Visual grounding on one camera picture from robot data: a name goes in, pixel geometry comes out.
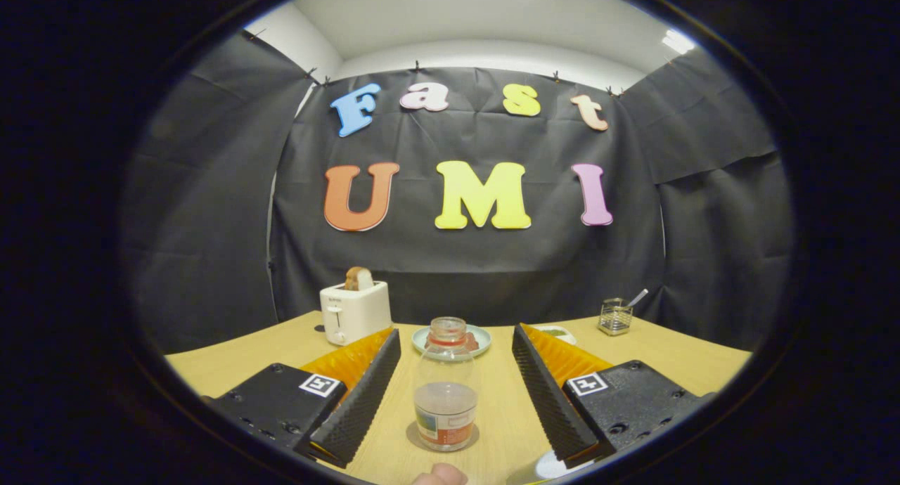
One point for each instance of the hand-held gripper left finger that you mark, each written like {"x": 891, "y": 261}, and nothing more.
{"x": 362, "y": 401}

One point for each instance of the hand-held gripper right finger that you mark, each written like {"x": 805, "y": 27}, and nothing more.
{"x": 548, "y": 401}

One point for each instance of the round brown coaster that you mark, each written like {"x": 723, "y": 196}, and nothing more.
{"x": 412, "y": 436}

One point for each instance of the white cup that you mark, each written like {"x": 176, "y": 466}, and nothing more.
{"x": 552, "y": 469}

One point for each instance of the clear plastic juice bottle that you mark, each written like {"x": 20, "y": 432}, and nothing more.
{"x": 445, "y": 415}

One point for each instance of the small oval divided dish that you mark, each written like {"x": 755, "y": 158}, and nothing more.
{"x": 559, "y": 332}

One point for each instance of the pale green plate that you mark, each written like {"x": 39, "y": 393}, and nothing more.
{"x": 422, "y": 341}

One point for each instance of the white toaster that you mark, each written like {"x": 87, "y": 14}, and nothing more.
{"x": 355, "y": 313}

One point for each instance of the brown food piece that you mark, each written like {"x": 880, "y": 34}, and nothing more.
{"x": 472, "y": 343}

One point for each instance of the toast slice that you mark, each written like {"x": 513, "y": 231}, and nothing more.
{"x": 358, "y": 279}

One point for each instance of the wooden table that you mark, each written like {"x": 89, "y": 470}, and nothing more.
{"x": 246, "y": 362}

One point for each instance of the metal spoon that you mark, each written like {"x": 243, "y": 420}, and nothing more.
{"x": 638, "y": 297}

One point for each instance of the black backdrop cloth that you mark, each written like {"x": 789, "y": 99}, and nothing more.
{"x": 211, "y": 225}

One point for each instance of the small ceiling light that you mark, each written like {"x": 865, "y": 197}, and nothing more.
{"x": 678, "y": 42}

